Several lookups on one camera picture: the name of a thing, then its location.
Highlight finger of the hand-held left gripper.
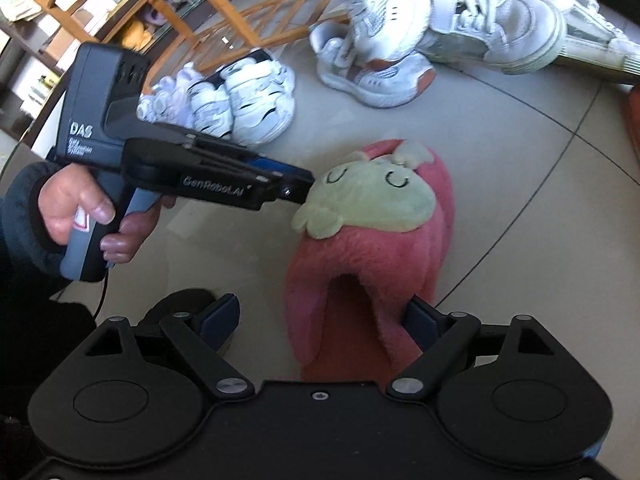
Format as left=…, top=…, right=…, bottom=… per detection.
left=264, top=181, right=314, bottom=206
left=251, top=156, right=316, bottom=184

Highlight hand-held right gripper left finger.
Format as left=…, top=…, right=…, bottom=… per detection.
left=77, top=294, right=256, bottom=402

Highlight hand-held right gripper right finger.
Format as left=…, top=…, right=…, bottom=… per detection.
left=387, top=295, right=561, bottom=403

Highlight white sneaker with navy collar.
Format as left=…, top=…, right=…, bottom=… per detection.
left=189, top=77, right=237, bottom=139
left=222, top=49, right=297, bottom=149

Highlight pink plush slipper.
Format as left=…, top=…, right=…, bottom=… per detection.
left=284, top=139, right=456, bottom=383
left=620, top=91, right=640, bottom=162

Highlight white mesh sneaker red trim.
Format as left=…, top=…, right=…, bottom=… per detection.
left=309, top=21, right=437, bottom=109
left=330, top=0, right=433, bottom=68

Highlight white sneaker with green lining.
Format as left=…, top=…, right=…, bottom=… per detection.
left=417, top=0, right=566, bottom=73
left=547, top=0, right=640, bottom=86

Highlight person's left forearm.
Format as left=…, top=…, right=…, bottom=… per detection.
left=0, top=160, right=68, bottom=306

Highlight person's left hand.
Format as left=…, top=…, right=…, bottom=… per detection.
left=37, top=164, right=177, bottom=266

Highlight person's black shoe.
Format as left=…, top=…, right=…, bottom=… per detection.
left=137, top=287, right=241, bottom=356

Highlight yellow plush toy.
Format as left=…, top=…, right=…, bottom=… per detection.
left=122, top=20, right=154, bottom=52

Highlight wooden slatted rack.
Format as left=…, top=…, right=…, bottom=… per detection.
left=45, top=0, right=551, bottom=86

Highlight low display cabinet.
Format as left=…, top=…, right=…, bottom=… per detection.
left=0, top=0, right=281, bottom=136

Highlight person's black trouser leg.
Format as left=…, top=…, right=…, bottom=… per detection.
left=0, top=280, right=103, bottom=480

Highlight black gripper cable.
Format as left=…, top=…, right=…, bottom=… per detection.
left=91, top=269, right=109, bottom=322

